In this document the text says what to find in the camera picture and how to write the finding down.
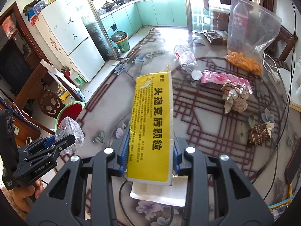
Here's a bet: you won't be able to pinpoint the dark brown cigarette pack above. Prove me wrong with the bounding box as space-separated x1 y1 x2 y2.
247 121 274 146

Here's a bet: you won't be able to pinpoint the white charger cable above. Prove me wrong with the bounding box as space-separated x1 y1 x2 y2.
261 51 283 84

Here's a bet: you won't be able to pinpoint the green detergent jug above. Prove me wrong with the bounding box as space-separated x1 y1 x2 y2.
69 69 86 88

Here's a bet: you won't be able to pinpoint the clear plastic wrapper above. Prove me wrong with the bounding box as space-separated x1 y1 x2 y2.
55 117 85 156

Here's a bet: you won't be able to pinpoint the yellow medicine box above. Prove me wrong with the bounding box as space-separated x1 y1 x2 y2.
127 67 174 186

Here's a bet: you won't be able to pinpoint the black cable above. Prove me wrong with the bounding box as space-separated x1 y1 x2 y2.
252 2 301 203

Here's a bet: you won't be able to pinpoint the wooden chair at right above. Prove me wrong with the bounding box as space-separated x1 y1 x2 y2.
264 26 298 70

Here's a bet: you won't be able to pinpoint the person's left hand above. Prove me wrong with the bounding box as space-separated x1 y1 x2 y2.
12 179 44 213

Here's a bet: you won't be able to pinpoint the dark snack packet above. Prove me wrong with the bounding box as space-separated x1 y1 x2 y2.
203 30 228 45

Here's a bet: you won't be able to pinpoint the red green-rimmed trash basin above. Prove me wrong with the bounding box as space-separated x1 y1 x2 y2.
55 101 85 132

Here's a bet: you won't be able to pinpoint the clear zip bag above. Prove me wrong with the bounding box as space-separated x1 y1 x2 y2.
227 0 282 68

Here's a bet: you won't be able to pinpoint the white two-door refrigerator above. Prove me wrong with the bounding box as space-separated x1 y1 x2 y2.
35 0 105 82

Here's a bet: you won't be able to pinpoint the turquoise kitchen cabinets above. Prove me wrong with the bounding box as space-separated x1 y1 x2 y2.
100 0 188 37

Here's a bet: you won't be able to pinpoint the silver paper ball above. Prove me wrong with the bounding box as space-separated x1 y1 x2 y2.
221 82 251 113

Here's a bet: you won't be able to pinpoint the clear plastic water bottle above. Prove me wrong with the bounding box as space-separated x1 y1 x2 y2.
173 45 203 81

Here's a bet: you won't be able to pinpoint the red-label bottle in bag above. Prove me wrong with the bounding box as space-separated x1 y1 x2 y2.
229 1 249 52

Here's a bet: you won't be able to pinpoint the pink snack wrapper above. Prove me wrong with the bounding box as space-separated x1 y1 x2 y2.
201 70 253 94

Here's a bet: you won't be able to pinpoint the orange snacks in bag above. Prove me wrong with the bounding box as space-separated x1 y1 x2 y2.
226 51 263 76

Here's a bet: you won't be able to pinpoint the green kitchen trash bin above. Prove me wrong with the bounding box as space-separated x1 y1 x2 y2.
110 31 130 53

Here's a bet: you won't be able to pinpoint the dark wooden carved chair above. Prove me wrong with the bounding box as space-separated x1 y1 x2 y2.
14 64 65 119

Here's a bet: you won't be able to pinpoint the dark wooden cabinet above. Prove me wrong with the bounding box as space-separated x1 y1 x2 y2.
1 3 54 146

